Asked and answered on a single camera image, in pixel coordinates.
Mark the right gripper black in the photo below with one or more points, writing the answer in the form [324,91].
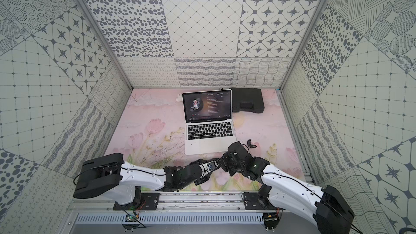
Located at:
[223,160]

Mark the silver laptop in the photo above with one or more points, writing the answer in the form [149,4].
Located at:
[209,125]

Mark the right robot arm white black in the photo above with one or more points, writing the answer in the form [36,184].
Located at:
[324,207]

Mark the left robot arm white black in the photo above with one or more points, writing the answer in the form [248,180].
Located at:
[112,177]

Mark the small black hook object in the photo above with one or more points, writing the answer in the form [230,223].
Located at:
[250,144]

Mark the black plastic tool case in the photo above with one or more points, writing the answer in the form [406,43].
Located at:
[247,100]

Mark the small white clip object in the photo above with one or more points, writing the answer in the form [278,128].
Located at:
[179,98]

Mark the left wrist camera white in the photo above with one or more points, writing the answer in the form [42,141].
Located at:
[209,167]

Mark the aluminium mounting rail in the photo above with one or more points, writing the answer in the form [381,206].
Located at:
[206,202]

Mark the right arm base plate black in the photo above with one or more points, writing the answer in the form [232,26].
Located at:
[257,201]

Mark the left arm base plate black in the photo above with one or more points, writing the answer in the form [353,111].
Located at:
[143,202]

